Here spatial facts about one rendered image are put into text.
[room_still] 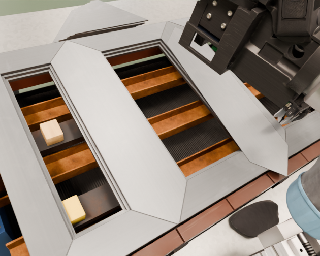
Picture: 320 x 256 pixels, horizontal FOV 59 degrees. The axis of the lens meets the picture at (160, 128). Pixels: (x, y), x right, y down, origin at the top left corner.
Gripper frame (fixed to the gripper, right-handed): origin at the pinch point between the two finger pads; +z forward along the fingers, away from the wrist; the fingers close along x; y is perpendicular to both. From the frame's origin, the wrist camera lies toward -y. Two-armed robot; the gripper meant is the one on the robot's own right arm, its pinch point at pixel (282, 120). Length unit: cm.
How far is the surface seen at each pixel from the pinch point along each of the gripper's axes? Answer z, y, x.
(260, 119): 0.6, 6.9, -4.2
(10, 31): 10, 69, -84
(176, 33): 1, 11, -54
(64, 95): 2, 64, -40
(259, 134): 0.6, 12.4, 0.5
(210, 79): 0.6, 13.1, -26.8
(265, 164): 0.6, 18.9, 10.0
